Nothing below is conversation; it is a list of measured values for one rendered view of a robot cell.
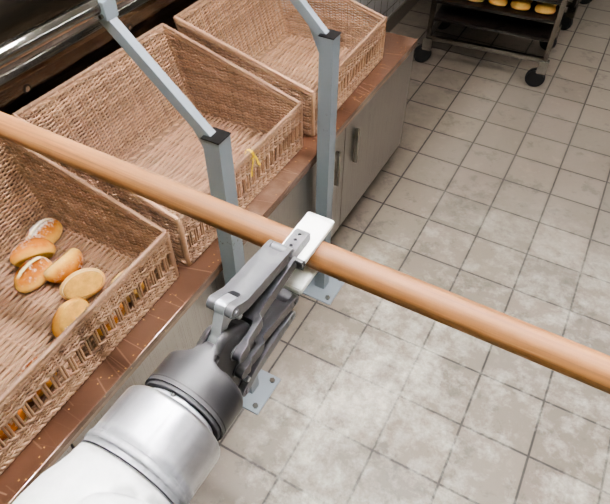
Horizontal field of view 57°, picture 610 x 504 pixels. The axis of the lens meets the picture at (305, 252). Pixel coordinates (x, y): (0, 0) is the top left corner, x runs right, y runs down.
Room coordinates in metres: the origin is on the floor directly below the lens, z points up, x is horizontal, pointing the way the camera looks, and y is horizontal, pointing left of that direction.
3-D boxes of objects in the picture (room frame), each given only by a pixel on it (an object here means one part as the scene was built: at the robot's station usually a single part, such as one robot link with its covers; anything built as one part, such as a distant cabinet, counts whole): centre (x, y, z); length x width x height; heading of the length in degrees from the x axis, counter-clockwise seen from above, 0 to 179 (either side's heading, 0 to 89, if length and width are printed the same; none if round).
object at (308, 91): (1.77, 0.05, 0.72); 0.56 x 0.49 x 0.28; 152
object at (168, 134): (1.25, 0.35, 0.72); 0.56 x 0.49 x 0.28; 150
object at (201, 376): (0.25, 0.08, 1.18); 0.09 x 0.07 x 0.08; 151
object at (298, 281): (0.39, 0.00, 1.16); 0.07 x 0.03 x 0.01; 151
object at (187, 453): (0.18, 0.11, 1.18); 0.09 x 0.06 x 0.09; 61
